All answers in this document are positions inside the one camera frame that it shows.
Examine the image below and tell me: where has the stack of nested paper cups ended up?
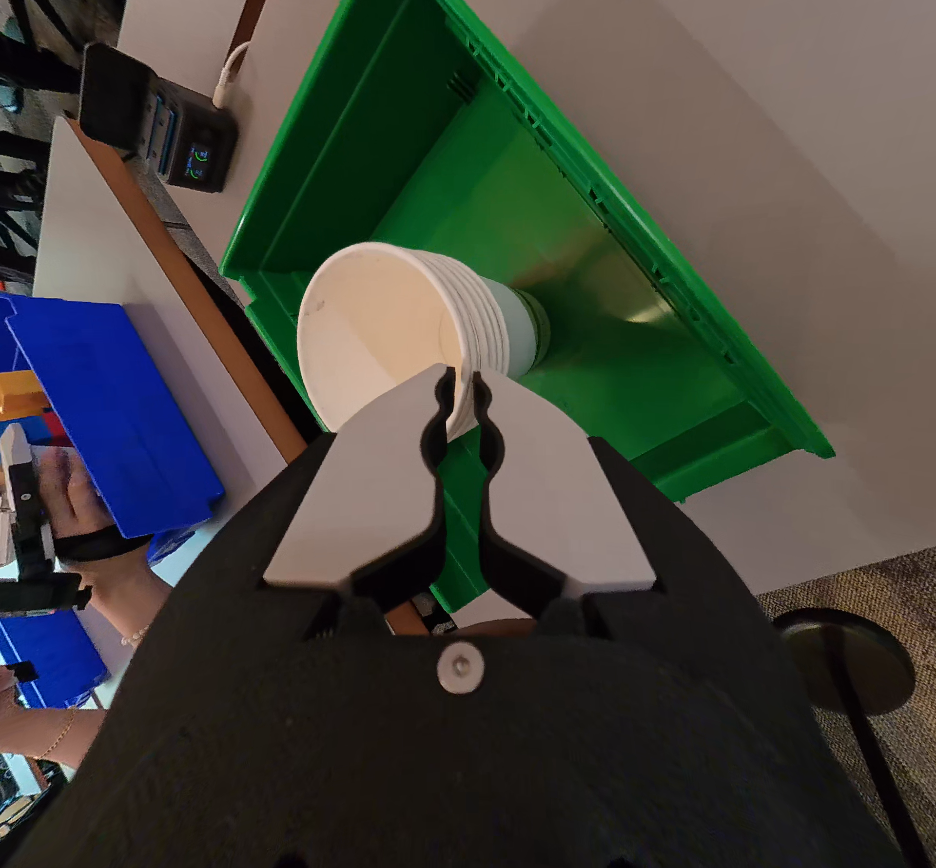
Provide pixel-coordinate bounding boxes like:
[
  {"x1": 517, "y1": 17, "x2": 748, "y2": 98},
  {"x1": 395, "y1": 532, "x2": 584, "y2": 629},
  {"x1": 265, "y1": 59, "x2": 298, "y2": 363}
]
[{"x1": 296, "y1": 241, "x2": 553, "y2": 441}]

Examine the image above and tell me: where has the pale desk with wooden edge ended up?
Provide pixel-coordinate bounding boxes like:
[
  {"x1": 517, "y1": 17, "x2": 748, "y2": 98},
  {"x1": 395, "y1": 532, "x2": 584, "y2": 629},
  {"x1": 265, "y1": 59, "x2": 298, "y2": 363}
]
[{"x1": 29, "y1": 115, "x2": 308, "y2": 591}]

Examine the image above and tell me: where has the another person's forearm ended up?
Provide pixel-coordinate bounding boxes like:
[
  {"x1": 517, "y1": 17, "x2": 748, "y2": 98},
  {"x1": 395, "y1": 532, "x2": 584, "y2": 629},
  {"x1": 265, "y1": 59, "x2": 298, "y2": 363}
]
[
  {"x1": 84, "y1": 561, "x2": 173, "y2": 653},
  {"x1": 0, "y1": 667, "x2": 107, "y2": 770}
]

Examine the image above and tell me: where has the grey desk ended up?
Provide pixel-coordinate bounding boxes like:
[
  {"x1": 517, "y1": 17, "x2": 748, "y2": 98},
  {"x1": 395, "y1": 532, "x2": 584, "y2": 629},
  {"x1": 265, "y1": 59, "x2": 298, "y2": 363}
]
[{"x1": 117, "y1": 0, "x2": 936, "y2": 595}]

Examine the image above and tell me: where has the black charging hub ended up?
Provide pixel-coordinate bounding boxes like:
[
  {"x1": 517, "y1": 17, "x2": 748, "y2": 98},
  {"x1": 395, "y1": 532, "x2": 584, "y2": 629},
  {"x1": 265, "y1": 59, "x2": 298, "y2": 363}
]
[{"x1": 77, "y1": 42, "x2": 240, "y2": 194}]

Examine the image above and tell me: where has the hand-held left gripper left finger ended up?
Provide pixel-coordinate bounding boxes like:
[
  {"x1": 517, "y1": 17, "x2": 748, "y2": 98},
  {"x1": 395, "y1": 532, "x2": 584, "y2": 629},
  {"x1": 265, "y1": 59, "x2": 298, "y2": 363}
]
[{"x1": 262, "y1": 362, "x2": 456, "y2": 615}]

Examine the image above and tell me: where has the green plastic bin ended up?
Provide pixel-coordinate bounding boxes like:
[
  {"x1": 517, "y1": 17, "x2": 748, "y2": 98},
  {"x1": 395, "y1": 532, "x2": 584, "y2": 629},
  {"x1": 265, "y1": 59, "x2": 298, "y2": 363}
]
[{"x1": 219, "y1": 0, "x2": 836, "y2": 615}]

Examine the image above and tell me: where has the blue plastic bin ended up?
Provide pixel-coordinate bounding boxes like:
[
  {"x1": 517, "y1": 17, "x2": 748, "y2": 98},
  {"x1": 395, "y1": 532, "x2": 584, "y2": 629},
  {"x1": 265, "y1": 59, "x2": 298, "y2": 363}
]
[
  {"x1": 0, "y1": 608, "x2": 111, "y2": 708},
  {"x1": 0, "y1": 294, "x2": 226, "y2": 540}
]

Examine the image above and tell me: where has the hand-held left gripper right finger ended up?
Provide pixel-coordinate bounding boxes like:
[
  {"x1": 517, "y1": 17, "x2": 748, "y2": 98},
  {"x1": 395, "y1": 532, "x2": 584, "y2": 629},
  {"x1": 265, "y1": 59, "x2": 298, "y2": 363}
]
[{"x1": 471, "y1": 369, "x2": 658, "y2": 622}]

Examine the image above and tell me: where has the black round-base stand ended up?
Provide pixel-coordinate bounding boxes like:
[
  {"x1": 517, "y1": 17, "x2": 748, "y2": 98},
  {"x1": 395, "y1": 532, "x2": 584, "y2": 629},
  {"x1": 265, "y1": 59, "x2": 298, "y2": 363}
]
[{"x1": 771, "y1": 608, "x2": 936, "y2": 868}]

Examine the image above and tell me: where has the yellow plastic block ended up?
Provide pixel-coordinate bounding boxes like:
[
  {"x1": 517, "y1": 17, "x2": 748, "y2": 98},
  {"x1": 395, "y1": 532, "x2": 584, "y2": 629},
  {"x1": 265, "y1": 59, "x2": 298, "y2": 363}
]
[{"x1": 0, "y1": 371, "x2": 35, "y2": 420}]

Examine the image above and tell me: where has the white charging cable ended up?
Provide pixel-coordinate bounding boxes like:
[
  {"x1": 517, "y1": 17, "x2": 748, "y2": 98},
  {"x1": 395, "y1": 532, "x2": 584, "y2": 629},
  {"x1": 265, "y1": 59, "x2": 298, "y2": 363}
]
[{"x1": 214, "y1": 40, "x2": 253, "y2": 110}]

